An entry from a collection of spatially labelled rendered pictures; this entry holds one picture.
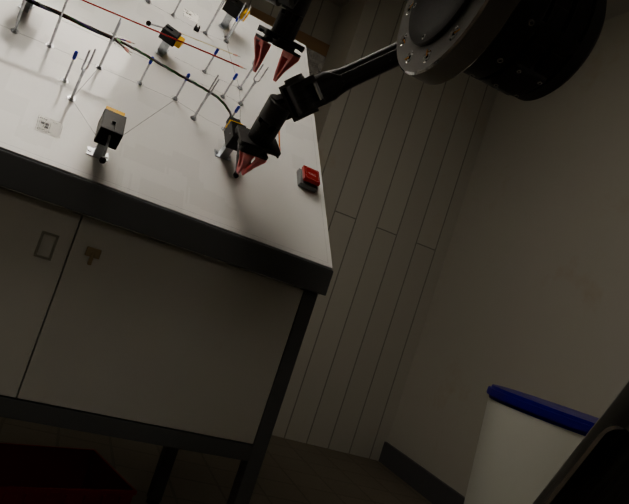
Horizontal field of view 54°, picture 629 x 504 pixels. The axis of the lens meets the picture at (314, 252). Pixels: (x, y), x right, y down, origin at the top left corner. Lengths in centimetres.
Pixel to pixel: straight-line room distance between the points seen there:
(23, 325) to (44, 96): 49
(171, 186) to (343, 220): 223
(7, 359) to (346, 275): 247
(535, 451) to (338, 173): 208
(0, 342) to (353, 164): 257
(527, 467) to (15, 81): 166
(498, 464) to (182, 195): 124
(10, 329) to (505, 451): 140
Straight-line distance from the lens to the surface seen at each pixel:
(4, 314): 139
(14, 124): 140
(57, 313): 140
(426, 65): 66
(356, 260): 361
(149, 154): 148
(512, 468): 203
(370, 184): 365
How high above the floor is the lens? 78
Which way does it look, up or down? 4 degrees up
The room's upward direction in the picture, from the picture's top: 18 degrees clockwise
